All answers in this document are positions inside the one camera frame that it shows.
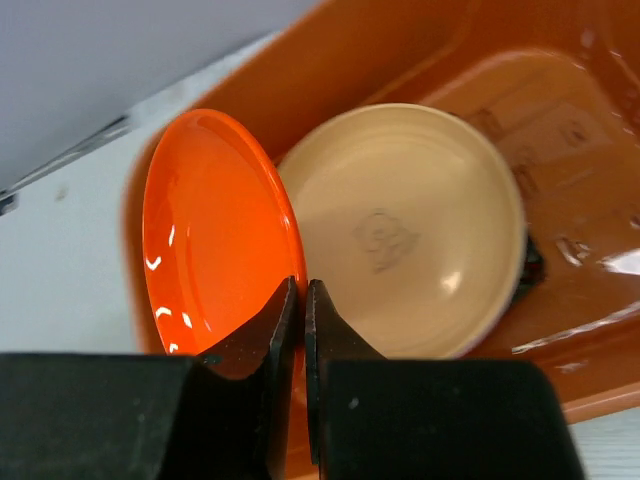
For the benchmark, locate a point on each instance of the orange plastic bin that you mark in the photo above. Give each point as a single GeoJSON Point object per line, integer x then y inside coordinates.
{"type": "Point", "coordinates": [554, 86]}

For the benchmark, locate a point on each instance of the orange round plate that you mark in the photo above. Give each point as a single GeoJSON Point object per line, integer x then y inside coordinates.
{"type": "Point", "coordinates": [219, 234]}

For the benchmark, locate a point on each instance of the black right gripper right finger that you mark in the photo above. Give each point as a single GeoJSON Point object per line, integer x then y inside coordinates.
{"type": "Point", "coordinates": [370, 417]}

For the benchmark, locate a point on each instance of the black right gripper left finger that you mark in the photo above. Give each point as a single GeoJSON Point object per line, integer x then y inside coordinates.
{"type": "Point", "coordinates": [222, 414]}

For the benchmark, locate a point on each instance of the cream round plate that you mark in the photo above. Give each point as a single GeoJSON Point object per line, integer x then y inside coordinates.
{"type": "Point", "coordinates": [413, 221]}

